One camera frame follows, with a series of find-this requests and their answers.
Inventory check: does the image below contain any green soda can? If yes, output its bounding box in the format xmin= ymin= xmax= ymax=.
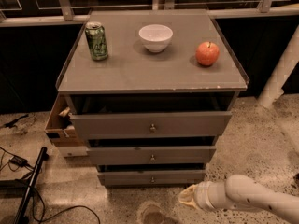
xmin=85 ymin=22 xmax=108 ymax=61

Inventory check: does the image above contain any black pole stand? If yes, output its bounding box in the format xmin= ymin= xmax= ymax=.
xmin=13 ymin=147 xmax=49 ymax=224

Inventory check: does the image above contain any cardboard box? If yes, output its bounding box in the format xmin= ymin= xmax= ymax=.
xmin=45 ymin=95 xmax=87 ymax=158

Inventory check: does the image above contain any grey drawer cabinet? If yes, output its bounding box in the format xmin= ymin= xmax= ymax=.
xmin=57 ymin=10 xmax=248 ymax=174

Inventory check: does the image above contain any red apple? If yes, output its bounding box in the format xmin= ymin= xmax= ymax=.
xmin=195 ymin=42 xmax=220 ymax=66

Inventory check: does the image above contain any grey bottom drawer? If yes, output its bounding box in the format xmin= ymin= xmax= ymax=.
xmin=98 ymin=170 xmax=206 ymax=187

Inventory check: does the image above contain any grey middle drawer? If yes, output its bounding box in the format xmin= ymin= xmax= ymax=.
xmin=87 ymin=146 xmax=216 ymax=165

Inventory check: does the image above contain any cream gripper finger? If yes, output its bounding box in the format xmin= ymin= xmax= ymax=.
xmin=178 ymin=185 xmax=197 ymax=208

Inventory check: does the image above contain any white ceramic bowl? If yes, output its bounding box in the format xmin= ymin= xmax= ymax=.
xmin=138 ymin=24 xmax=173 ymax=53

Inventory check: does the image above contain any grey top drawer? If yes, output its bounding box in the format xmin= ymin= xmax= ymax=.
xmin=71 ymin=111 xmax=232 ymax=140

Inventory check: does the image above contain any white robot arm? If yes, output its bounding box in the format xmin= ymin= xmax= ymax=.
xmin=178 ymin=27 xmax=299 ymax=224

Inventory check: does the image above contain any black cable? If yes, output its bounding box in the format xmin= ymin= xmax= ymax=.
xmin=0 ymin=146 xmax=102 ymax=224

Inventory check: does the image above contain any metal railing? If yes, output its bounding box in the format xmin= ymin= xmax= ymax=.
xmin=0 ymin=0 xmax=299 ymax=26

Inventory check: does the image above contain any grey drawer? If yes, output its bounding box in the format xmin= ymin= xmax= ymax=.
xmin=71 ymin=111 xmax=232 ymax=140
xmin=98 ymin=170 xmax=206 ymax=187
xmin=87 ymin=146 xmax=216 ymax=165

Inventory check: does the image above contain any black power adapter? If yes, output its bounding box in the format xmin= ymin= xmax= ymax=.
xmin=9 ymin=156 xmax=28 ymax=167

